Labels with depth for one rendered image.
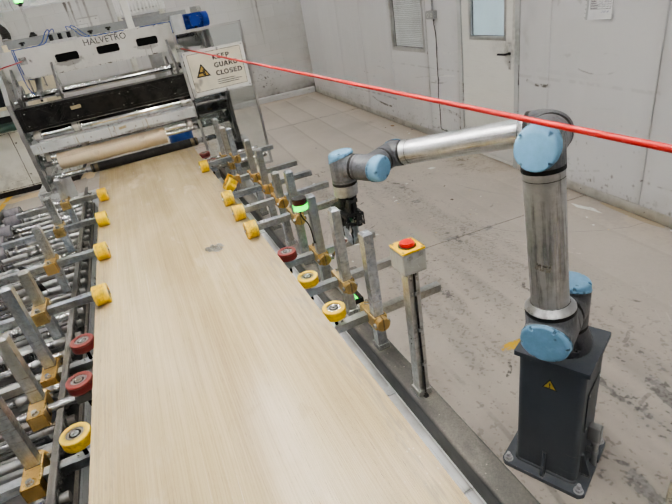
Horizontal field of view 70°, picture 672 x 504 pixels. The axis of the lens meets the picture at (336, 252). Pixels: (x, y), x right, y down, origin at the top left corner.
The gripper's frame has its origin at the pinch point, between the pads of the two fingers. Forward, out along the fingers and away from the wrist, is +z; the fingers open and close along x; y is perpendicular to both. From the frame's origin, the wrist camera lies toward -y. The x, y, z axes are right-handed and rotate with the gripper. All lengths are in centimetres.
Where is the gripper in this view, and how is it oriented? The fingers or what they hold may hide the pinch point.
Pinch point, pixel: (352, 240)
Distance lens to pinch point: 188.3
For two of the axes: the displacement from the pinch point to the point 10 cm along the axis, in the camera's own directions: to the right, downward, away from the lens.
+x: 9.0, -3.2, 2.9
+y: 4.0, 3.8, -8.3
